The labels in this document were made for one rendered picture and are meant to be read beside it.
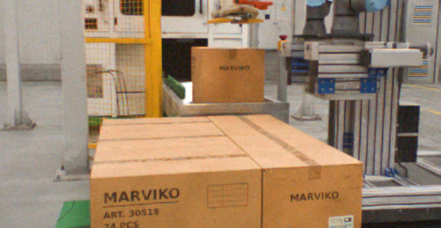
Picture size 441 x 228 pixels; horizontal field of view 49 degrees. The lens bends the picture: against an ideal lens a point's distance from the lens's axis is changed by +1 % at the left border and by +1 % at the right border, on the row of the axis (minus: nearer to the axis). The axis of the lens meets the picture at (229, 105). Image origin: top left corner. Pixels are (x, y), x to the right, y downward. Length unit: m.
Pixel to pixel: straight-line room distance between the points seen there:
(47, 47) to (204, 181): 10.46
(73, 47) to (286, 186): 2.20
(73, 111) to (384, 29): 2.17
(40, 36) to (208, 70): 9.28
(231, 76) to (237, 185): 1.37
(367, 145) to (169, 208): 1.47
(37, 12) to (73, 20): 8.49
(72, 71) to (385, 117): 2.13
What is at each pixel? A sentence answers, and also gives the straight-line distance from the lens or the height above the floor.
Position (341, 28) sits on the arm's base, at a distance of 2.53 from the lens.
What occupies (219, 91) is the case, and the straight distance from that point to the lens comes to 2.99.
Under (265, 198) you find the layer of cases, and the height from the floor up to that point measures 0.43.
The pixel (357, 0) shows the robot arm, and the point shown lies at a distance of 2.49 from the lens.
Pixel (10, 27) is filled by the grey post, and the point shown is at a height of 1.10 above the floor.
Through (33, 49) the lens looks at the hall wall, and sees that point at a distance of 12.07.
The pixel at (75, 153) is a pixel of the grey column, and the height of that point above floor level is 0.17.
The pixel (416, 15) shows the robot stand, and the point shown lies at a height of 1.14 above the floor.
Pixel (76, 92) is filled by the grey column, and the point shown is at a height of 0.62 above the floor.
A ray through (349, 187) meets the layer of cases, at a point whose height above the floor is 0.45.
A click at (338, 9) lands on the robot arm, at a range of 2.56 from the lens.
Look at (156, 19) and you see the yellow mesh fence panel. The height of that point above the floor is 1.15.
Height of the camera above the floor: 1.00
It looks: 8 degrees down
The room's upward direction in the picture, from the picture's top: straight up
